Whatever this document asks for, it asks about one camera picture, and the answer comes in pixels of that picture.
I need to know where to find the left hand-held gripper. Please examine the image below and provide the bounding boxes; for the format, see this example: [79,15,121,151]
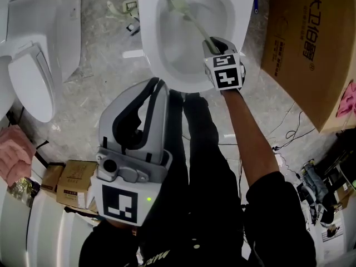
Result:
[90,77,174,228]

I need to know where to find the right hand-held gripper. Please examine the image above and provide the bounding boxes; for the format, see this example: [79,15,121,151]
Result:
[202,36,247,92]

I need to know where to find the green toilet brush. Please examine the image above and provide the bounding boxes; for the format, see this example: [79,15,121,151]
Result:
[166,0,221,55]

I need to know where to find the white toilet with wide bowl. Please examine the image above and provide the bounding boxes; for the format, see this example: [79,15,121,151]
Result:
[137,0,258,93]

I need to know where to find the person's right forearm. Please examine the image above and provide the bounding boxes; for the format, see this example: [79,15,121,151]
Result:
[220,88,281,191]

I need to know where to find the white toilet with tall tank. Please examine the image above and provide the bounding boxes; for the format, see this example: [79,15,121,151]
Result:
[0,0,82,123]

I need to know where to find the white flat strip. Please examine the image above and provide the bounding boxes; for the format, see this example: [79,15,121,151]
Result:
[122,50,145,60]

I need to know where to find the person's black trousers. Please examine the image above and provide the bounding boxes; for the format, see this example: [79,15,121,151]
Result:
[166,89,245,233]

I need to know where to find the small grey plastic part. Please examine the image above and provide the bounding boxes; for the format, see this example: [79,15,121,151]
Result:
[126,21,140,36]

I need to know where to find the small light cardboard carton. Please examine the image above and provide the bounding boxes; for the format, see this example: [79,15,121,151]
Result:
[56,160,98,210]

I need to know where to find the large cardboard box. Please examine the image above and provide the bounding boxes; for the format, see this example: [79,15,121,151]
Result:
[260,0,356,135]

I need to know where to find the small dark brown carton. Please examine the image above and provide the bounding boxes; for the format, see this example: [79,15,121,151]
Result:
[41,162,66,191]

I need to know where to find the white plastic piece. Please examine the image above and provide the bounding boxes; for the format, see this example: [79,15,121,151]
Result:
[107,0,123,18]

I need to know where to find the pink towel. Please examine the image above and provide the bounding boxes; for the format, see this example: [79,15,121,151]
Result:
[0,125,37,187]

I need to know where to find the green patterned bag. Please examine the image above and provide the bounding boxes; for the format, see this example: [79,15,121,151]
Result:
[8,176,42,205]

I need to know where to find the pink cloth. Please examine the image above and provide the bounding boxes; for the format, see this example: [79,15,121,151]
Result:
[336,82,356,118]

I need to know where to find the large white ceramic fixture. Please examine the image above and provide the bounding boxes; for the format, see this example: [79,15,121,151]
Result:
[0,190,94,267]

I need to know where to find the person's black shirt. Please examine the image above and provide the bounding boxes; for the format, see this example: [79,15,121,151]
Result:
[79,171,318,267]

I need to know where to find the black bag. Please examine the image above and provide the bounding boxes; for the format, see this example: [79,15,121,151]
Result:
[317,137,356,225]

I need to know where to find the printed paper sheet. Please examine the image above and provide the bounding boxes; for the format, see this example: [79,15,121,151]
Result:
[322,224,342,243]

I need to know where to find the black floor cable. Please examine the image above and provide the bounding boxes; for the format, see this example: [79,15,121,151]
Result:
[285,110,318,147]

